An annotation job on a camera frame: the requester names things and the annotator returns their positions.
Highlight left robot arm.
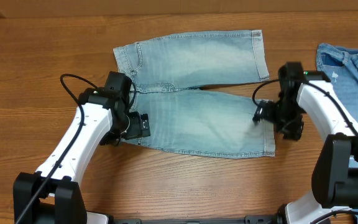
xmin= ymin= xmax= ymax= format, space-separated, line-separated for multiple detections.
xmin=13 ymin=72 xmax=150 ymax=223

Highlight blue jeans stack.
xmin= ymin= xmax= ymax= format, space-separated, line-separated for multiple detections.
xmin=315 ymin=42 xmax=358 ymax=224

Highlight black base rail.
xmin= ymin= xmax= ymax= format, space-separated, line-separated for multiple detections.
xmin=109 ymin=215 xmax=283 ymax=224

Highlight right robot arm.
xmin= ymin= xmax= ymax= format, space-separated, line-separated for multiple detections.
xmin=244 ymin=62 xmax=358 ymax=223

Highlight light blue denim shorts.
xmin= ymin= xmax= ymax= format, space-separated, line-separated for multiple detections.
xmin=114 ymin=30 xmax=275 ymax=159

